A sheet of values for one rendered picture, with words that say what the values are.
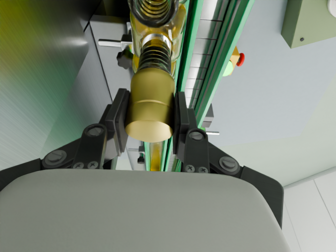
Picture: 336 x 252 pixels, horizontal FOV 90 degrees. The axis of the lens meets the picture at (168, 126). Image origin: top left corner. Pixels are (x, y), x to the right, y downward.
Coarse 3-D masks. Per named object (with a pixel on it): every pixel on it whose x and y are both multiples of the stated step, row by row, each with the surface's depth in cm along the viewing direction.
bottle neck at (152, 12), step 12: (132, 0) 9; (144, 0) 11; (156, 0) 12; (168, 0) 11; (132, 12) 10; (144, 12) 10; (156, 12) 11; (168, 12) 10; (144, 24) 11; (156, 24) 10
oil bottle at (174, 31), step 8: (184, 8) 16; (176, 16) 16; (184, 16) 16; (136, 24) 16; (168, 24) 16; (176, 24) 16; (184, 24) 17; (136, 32) 16; (144, 32) 16; (152, 32) 16; (160, 32) 16; (168, 32) 16; (176, 32) 16; (136, 40) 17; (176, 40) 17; (136, 48) 18; (176, 48) 17; (136, 56) 19; (176, 56) 18
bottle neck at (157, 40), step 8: (144, 40) 16; (152, 40) 15; (160, 40) 15; (168, 40) 16; (144, 48) 15; (152, 48) 14; (160, 48) 14; (168, 48) 16; (144, 56) 14; (152, 56) 14; (160, 56) 14; (168, 56) 15; (144, 64) 13; (152, 64) 13; (160, 64) 13; (168, 64) 14; (168, 72) 14
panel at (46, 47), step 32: (0, 0) 13; (32, 0) 16; (64, 0) 21; (0, 32) 13; (32, 32) 16; (64, 32) 22; (0, 64) 13; (32, 64) 17; (64, 64) 22; (0, 96) 13; (32, 96) 17; (64, 96) 22; (0, 128) 14; (32, 128) 17; (0, 160) 14
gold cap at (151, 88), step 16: (144, 80) 12; (160, 80) 12; (144, 96) 11; (160, 96) 11; (128, 112) 11; (144, 112) 10; (160, 112) 10; (128, 128) 11; (144, 128) 11; (160, 128) 11
